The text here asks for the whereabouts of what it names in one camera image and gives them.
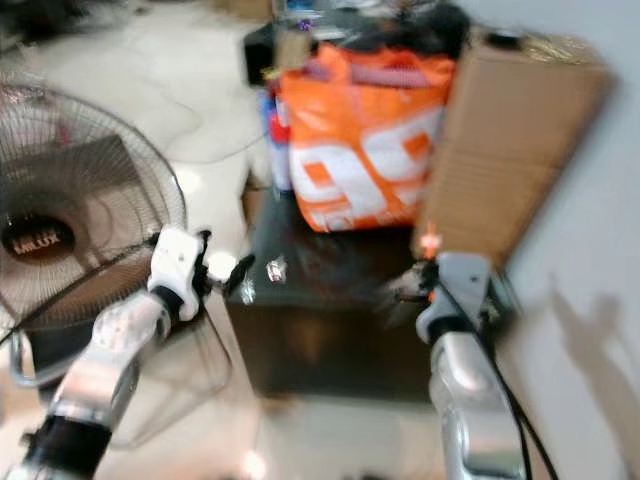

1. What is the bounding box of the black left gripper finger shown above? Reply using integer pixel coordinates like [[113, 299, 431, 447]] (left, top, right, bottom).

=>
[[224, 254, 257, 299]]

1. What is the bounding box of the small orange hook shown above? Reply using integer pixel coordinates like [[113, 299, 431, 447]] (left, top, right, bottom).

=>
[[420, 222, 445, 261]]

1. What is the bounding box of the dark low table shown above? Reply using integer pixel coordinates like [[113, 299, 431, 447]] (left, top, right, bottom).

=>
[[224, 183, 443, 403]]

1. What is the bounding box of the orange and white plastic bag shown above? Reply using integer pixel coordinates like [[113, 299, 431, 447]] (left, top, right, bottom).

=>
[[277, 44, 458, 235]]

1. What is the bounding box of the blue package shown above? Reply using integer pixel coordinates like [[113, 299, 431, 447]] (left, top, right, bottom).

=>
[[258, 88, 293, 193]]

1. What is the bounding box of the large brown cardboard box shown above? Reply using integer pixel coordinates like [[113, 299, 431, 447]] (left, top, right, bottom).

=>
[[411, 29, 613, 267]]

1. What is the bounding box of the black bag pile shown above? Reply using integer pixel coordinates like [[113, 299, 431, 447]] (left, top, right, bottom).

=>
[[244, 2, 473, 89]]

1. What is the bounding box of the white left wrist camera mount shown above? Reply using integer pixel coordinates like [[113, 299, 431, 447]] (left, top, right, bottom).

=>
[[147, 226, 210, 323]]

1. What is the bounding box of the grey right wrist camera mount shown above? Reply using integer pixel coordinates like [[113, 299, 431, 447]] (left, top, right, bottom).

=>
[[432, 251, 499, 323]]

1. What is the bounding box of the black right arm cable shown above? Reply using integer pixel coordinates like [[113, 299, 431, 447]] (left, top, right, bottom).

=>
[[438, 282, 559, 480]]

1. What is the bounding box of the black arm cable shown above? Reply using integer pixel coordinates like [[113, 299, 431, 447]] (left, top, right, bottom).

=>
[[438, 282, 559, 480], [0, 236, 161, 346]]

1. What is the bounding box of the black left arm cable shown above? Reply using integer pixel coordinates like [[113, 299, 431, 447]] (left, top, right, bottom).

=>
[[0, 236, 161, 346]]

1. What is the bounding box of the round wire-cage floor fan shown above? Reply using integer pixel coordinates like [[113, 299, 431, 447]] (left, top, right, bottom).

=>
[[0, 84, 190, 333]]

